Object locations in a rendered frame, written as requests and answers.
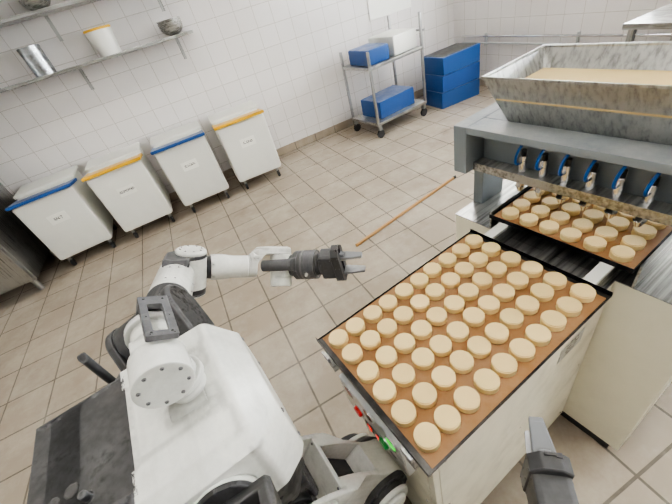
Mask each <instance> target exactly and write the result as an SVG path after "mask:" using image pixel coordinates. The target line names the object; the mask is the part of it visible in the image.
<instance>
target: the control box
mask: <svg viewBox="0 0 672 504"><path fill-rule="evenodd" d="M339 378H340V380H341V383H342V385H343V387H345V388H346V389H347V390H348V391H349V393H350V394H351V396H352V398H351V397H350V396H349V394H348V393H347V392H346V390H345V388H344V390H345V392H346V394H347V397H348V399H349V401H350V403H351V404H352V406H353V407H355V406H357V407H358V408H359V410H360V411H361V413H362V414H363V416H362V418H363V420H364V421H365V422H366V424H368V425H369V426H370V428H371V430H372V432H373V434H374V435H375V436H376V435H377V436H378V440H379V438H380V437H381V438H382V439H383V440H384V441H385V442H386V444H387V445H388V447H389V449H388V451H389V453H390V454H391V455H392V457H393V458H394V459H395V460H396V462H397V463H398V464H399V465H400V467H401V468H402V469H403V471H404V472H405V474H407V475H408V476H410V475H411V474H412V473H413V472H414V471H415V470H414V468H413V467H412V466H411V465H410V463H409V462H408V461H407V460H406V457H405V456H404V455H403V453H402V452H401V450H400V447H401V446H402V445H401V443H400V442H399V441H398V440H397V438H396V437H395V436H394V435H393V434H392V432H391V431H390V430H389V429H388V427H387V426H386V425H385V424H384V423H383V421H382V420H381V419H380V418H379V416H378V415H377V414H376V413H375V412H374V410H373V409H372V408H371V407H370V405H369V404H368V403H367V402H366V400H365V399H364V398H363V397H362V396H361V394H360V393H359V392H358V391H357V389H356V388H355V387H354V386H353V385H352V383H351V382H350V381H349V380H348V378H347V377H346V376H345V375H344V374H343V372H342V373H341V374H340V375H339ZM363 411H365V412H366V413H367V415H368V416H369V417H370V419H371V421H372V423H371V422H370V421H369V420H368V418H367V417H366V415H365V414H364V412H363ZM368 425H367V426H368ZM385 438H386V439H388V441H389V442H390V443H391V444H392V446H393V447H394V449H395V451H393V449H392V448H391V447H390V446H389V444H388V443H387V441H386V439H385Z"/></svg>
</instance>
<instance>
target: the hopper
mask: <svg viewBox="0 0 672 504"><path fill-rule="evenodd" d="M481 79H482V80H483V82H484V83H485V85H486V86H487V88H488V90H489V91H490V93H491V94H492V96H493V98H494V99H495V101H496V102H497V104H498V106H499V107H500V109H501V110H502V112H503V114H504V115H505V117H506V118H507V120H508V121H514V122H520V123H527V124H534V125H540V126H547V127H554V128H561V129H567V130H574V131H581V132H588V133H594V134H601V135H608V136H614V137H621V138H628V139H635V140H641V141H648V142H655V143H662V144H668V145H672V41H650V42H612V43H575V44H544V45H542V46H540V47H538V48H536V49H534V50H532V51H530V52H528V53H526V54H524V55H522V56H520V57H518V58H516V59H514V60H512V61H510V62H508V63H506V64H504V65H502V66H501V67H499V68H497V69H495V70H493V71H491V72H489V73H487V74H485V75H483V76H481Z"/></svg>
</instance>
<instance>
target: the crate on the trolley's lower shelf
mask: <svg viewBox="0 0 672 504"><path fill-rule="evenodd" d="M375 95H376V101H377V108H378V115H379V119H383V118H385V117H387V116H389V115H391V114H393V113H395V112H397V111H399V110H401V109H403V108H405V107H407V106H409V105H411V104H413V103H415V101H414V89H413V87H412V86H400V85H392V86H389V87H387V88H385V89H383V90H381V91H379V92H377V93H375ZM361 106H362V112H363V115H364V116H369V117H374V118H376V115H375V109H374V102H373V96H372V95H370V96H368V97H366V98H364V99H362V100H361Z"/></svg>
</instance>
